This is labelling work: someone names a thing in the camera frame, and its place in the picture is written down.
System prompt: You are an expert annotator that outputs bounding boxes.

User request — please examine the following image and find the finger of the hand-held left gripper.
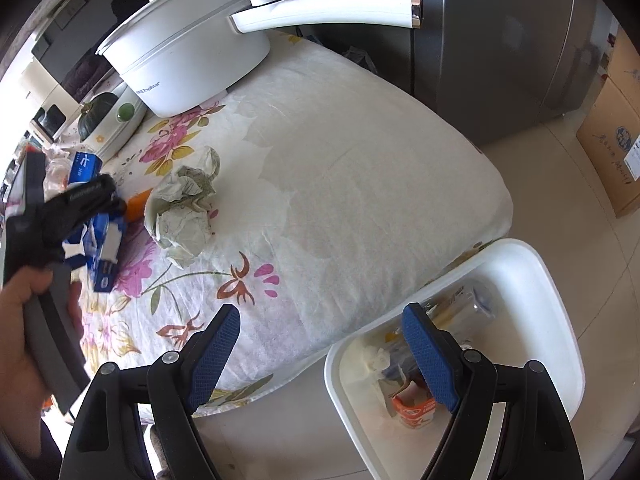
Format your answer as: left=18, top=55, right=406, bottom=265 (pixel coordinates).
left=47, top=174, right=119, bottom=212
left=65, top=197, right=127, bottom=262

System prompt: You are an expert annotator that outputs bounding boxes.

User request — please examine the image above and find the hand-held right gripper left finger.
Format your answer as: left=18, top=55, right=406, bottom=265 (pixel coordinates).
left=59, top=303, right=242, bottom=480

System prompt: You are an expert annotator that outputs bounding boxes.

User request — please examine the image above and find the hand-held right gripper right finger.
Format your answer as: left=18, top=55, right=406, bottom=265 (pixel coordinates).
left=402, top=302, right=586, bottom=480

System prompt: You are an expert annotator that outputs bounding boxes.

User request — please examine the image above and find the torn blue white carton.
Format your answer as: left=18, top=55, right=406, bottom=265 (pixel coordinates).
left=62, top=212, right=126, bottom=293

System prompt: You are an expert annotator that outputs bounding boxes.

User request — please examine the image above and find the large white tissue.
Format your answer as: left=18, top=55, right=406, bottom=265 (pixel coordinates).
left=362, top=344, right=394, bottom=376

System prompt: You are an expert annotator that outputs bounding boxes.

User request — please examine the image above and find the nut snack packet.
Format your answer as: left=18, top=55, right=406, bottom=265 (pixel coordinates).
left=425, top=280, right=496, bottom=341

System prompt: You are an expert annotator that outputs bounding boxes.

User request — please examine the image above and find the white plastic trash bin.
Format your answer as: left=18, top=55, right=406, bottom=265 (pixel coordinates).
left=324, top=238, right=586, bottom=480

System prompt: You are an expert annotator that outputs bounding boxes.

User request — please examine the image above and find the person's left forearm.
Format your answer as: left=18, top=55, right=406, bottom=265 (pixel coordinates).
left=0, top=410, right=63, bottom=480

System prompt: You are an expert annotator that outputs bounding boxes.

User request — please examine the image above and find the person's left hand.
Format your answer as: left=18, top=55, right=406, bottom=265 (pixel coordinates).
left=0, top=265, right=85, bottom=441

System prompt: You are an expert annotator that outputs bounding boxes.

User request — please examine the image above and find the blue box with white mark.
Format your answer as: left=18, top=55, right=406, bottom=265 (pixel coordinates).
left=69, top=150, right=103, bottom=183

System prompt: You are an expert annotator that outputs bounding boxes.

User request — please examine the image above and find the orange mandarin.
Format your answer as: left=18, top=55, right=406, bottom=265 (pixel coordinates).
left=125, top=189, right=152, bottom=222

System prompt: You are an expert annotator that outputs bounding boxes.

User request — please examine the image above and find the dark green squash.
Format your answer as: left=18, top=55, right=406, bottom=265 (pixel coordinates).
left=78, top=92, right=118, bottom=143

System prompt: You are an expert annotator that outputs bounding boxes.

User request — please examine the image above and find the small crumpled white tissue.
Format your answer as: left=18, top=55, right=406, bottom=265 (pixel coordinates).
left=144, top=146, right=221, bottom=267

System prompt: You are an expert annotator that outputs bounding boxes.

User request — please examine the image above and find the black kitchen appliance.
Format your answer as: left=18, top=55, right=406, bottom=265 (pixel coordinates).
left=31, top=0, right=166, bottom=103

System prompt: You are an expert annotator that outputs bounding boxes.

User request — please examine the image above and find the white electric pot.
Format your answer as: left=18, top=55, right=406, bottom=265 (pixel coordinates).
left=96, top=0, right=423, bottom=117

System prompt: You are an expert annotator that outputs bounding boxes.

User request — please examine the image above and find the floral tablecloth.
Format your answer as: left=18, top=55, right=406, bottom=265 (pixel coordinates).
left=40, top=30, right=515, bottom=423

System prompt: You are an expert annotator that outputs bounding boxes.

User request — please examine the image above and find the large cardboard box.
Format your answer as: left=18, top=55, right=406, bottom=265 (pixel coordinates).
left=575, top=25, right=640, bottom=219

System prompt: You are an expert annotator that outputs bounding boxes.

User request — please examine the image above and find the grey refrigerator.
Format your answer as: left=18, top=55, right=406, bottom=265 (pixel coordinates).
left=405, top=0, right=616, bottom=146

